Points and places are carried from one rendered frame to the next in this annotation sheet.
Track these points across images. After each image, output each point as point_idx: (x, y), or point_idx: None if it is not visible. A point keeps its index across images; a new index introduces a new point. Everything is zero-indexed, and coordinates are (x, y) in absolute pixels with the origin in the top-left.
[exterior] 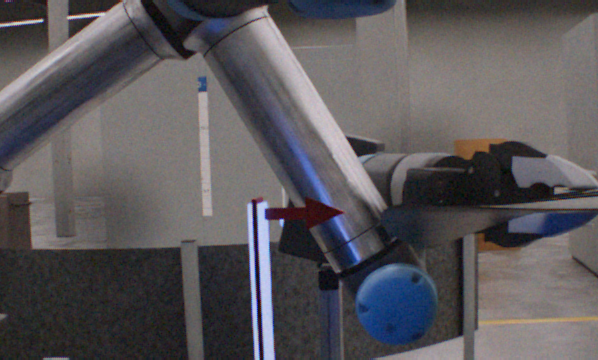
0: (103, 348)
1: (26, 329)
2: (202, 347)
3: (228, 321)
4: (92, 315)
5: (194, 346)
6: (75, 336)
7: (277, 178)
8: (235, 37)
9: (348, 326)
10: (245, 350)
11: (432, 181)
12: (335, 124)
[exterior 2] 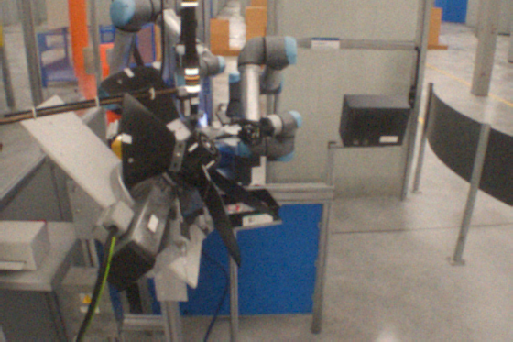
0: (452, 156)
1: (438, 136)
2: (479, 174)
3: (493, 168)
4: (452, 140)
5: (474, 171)
6: (447, 146)
7: None
8: (239, 75)
9: None
10: (496, 185)
11: (230, 121)
12: (248, 101)
